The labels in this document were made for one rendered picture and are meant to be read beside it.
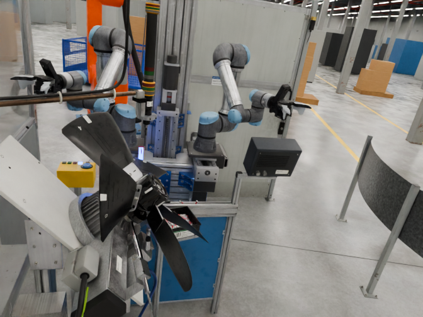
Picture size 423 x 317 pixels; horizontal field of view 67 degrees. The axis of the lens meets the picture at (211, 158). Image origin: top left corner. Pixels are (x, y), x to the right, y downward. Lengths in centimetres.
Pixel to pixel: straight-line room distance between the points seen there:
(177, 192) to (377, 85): 1193
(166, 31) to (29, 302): 149
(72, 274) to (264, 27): 263
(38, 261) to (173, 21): 140
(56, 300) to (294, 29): 278
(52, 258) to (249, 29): 246
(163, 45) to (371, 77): 1178
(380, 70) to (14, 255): 1289
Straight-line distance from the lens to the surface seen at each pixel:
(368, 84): 1339
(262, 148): 164
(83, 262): 95
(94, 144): 115
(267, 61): 316
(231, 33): 301
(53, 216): 111
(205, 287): 220
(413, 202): 256
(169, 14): 198
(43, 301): 132
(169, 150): 207
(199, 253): 199
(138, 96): 109
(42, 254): 123
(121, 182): 95
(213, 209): 179
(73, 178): 162
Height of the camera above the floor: 179
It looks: 23 degrees down
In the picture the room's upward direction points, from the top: 8 degrees clockwise
